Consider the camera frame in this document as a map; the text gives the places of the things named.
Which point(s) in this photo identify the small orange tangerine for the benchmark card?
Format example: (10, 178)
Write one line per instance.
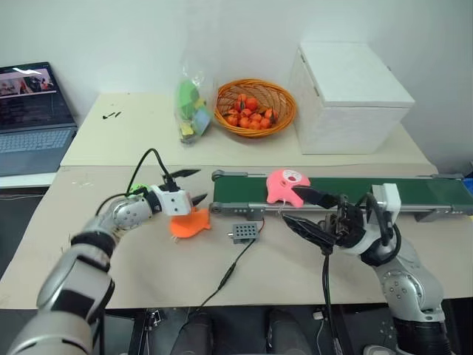
(252, 103)
(271, 112)
(255, 126)
(255, 117)
(233, 119)
(244, 122)
(265, 123)
(233, 112)

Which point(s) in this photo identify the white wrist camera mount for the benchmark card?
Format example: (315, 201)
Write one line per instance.
(388, 197)
(174, 202)

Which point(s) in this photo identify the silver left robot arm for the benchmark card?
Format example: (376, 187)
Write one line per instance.
(74, 273)

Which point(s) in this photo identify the pink octopus toy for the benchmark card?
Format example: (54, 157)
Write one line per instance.
(282, 185)

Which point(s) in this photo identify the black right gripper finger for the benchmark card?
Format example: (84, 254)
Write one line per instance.
(308, 230)
(314, 195)

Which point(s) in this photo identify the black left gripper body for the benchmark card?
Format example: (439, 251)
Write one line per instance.
(171, 184)

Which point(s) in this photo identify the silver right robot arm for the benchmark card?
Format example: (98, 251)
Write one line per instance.
(404, 283)

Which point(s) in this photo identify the black table frame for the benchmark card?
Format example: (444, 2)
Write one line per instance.
(146, 327)

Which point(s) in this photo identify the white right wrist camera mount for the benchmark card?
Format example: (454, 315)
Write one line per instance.
(388, 197)

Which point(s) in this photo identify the grey perforated switch box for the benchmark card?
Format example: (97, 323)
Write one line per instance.
(244, 233)

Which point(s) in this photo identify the small white plug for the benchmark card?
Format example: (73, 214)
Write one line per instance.
(318, 315)

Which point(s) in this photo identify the orange fish toy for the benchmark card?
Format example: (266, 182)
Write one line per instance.
(188, 225)

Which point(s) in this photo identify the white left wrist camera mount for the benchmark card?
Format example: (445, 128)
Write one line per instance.
(174, 202)

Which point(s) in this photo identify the green toy in bag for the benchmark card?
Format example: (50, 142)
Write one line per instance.
(186, 96)

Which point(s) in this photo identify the small green toy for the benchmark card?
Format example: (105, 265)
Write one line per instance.
(136, 189)

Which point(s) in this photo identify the grey laptop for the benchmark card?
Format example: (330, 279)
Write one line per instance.
(33, 111)

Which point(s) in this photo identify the green conveyor belt grey frame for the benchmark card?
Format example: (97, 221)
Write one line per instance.
(244, 190)

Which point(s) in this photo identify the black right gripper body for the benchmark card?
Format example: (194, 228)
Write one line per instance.
(345, 225)

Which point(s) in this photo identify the clear plastic bag of toys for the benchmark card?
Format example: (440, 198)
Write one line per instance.
(192, 111)

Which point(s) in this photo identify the orange wicker basket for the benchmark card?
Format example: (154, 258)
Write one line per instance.
(286, 111)

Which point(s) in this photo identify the white foam box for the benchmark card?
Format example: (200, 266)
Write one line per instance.
(347, 103)

